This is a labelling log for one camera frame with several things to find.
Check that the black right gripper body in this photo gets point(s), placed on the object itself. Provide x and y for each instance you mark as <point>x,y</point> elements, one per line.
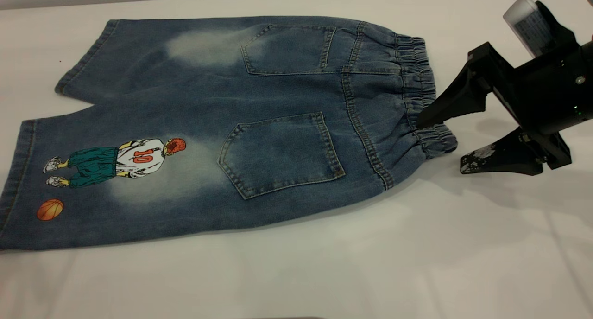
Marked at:
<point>551,92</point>

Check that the white cylindrical wrist device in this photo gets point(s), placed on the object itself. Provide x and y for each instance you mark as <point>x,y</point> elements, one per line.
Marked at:
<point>523,17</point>

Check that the white-scuffed black right gripper finger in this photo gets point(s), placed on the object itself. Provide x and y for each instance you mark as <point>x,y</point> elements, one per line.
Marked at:
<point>509,156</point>

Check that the blue denim shorts basketball print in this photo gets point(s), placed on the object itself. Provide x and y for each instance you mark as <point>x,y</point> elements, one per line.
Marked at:
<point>259,101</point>

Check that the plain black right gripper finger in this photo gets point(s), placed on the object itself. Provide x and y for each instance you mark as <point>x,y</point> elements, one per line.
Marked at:
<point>463,96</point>

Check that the black wrist device bracket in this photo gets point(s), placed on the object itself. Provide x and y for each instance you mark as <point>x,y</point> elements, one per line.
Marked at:
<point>560,29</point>

